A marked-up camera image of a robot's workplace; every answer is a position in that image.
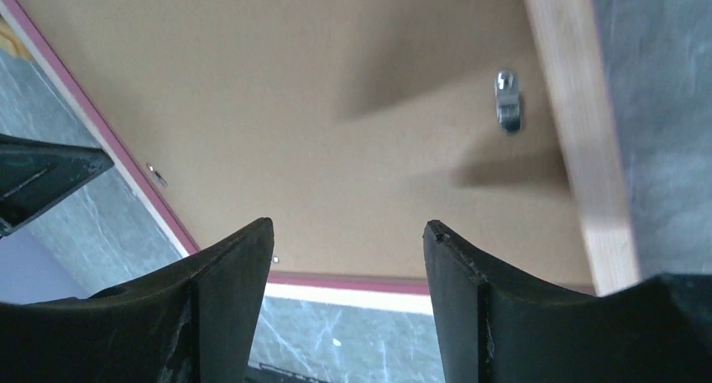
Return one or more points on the pink picture frame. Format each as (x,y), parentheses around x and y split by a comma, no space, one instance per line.
(578,135)

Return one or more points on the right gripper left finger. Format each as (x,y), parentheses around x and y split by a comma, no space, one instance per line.
(191,321)

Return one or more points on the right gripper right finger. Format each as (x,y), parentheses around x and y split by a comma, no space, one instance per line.
(497,323)

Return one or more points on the brown backing board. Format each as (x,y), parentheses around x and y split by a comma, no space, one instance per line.
(311,124)

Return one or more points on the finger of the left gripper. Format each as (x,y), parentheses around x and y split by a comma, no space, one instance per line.
(36,176)

